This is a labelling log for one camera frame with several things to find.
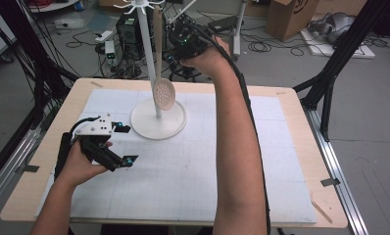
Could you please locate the thin wooden stick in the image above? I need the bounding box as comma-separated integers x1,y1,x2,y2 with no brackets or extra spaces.
310,199,334,225

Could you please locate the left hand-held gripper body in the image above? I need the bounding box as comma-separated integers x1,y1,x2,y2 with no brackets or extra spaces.
73,113,123,173

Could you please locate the white floor stand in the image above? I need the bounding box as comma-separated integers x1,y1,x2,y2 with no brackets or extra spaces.
231,0,249,63

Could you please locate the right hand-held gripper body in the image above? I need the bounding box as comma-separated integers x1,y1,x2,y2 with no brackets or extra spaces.
167,0,210,61

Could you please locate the grey rounded device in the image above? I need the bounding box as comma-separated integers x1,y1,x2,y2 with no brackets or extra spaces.
308,12,357,45

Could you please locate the white hook stand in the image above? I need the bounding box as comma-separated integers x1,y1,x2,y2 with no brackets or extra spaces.
113,0,188,141

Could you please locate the white flat board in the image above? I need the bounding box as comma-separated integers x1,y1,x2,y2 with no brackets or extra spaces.
300,28,376,60

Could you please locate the white adapter box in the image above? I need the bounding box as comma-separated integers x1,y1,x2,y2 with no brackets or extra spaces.
103,40,117,60

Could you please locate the person's right hand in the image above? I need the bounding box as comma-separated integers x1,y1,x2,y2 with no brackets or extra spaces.
182,35,232,78

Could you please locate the white power strip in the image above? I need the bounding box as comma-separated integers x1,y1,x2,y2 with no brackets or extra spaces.
94,29,115,43

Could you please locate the cardboard box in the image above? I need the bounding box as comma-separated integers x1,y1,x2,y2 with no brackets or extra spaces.
265,0,322,43

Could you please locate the person's left hand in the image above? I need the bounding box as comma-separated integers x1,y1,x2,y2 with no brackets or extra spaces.
56,140,114,188

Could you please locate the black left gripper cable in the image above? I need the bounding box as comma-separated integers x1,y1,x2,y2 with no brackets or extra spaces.
53,116,101,181

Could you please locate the wooden slotted spoon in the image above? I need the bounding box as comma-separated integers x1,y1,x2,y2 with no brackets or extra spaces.
152,5,177,112

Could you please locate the black metal frame strut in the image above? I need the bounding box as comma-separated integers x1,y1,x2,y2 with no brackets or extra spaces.
293,0,390,142
0,0,80,131

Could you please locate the white grid mat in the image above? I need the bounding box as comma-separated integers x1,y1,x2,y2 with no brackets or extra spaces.
34,88,318,225

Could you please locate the white round table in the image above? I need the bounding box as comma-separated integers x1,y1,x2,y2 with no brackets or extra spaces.
27,0,80,15

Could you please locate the black tape strip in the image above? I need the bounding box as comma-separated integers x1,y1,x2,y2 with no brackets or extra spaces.
15,164,41,174
319,177,341,188

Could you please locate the black flat laptop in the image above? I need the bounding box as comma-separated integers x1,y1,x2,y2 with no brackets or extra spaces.
207,15,239,34

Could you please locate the aluminium rail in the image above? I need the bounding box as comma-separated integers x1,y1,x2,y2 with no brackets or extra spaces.
0,107,54,214
302,106,369,235

